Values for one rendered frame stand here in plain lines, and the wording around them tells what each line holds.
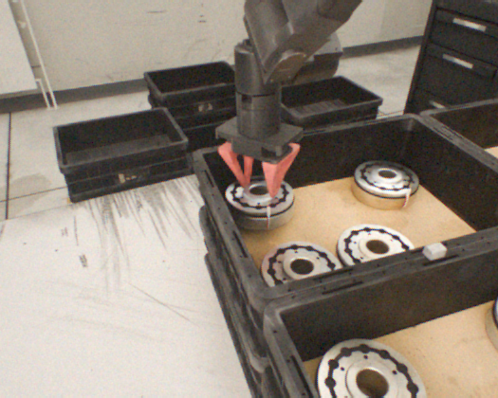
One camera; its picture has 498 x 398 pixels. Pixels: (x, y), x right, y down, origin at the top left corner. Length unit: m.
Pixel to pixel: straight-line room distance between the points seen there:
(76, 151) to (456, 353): 1.38
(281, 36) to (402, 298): 0.29
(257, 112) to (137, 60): 2.85
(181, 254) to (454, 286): 0.46
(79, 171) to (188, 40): 2.22
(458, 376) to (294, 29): 0.39
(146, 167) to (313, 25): 1.01
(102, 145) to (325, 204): 1.09
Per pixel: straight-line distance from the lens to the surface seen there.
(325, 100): 1.90
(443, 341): 0.53
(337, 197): 0.69
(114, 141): 1.60
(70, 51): 3.26
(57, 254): 0.83
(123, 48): 3.29
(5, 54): 3.15
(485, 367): 0.53
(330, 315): 0.42
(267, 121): 0.51
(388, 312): 0.47
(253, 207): 0.56
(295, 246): 0.54
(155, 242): 0.80
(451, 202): 0.72
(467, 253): 0.49
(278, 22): 0.43
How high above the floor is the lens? 1.23
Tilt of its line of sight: 38 degrees down
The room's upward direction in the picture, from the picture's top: straight up
